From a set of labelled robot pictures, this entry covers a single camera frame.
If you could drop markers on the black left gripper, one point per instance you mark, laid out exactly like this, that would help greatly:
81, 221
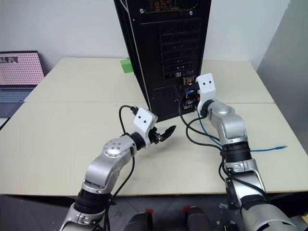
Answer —
154, 136

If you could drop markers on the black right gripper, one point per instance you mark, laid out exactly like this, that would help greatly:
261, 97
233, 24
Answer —
195, 87

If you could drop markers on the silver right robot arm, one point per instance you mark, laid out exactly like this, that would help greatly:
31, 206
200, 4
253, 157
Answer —
231, 130

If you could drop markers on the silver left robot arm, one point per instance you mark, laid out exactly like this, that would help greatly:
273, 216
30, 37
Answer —
106, 161

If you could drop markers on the black computer tower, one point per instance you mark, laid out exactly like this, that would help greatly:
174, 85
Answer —
154, 72

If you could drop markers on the green block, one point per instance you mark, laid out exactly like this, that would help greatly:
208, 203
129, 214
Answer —
126, 66

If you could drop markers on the dark rounded shape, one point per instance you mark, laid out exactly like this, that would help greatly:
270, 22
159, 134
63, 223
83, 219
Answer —
196, 219
139, 222

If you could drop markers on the open laptop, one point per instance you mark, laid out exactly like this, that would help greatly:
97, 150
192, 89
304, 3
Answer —
19, 72

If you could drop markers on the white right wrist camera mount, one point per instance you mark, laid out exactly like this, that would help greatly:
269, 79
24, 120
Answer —
206, 89

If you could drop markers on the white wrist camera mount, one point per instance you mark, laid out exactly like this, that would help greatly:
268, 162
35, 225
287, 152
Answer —
206, 89
144, 120

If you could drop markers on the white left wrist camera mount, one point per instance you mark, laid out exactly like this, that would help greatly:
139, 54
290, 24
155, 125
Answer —
144, 120

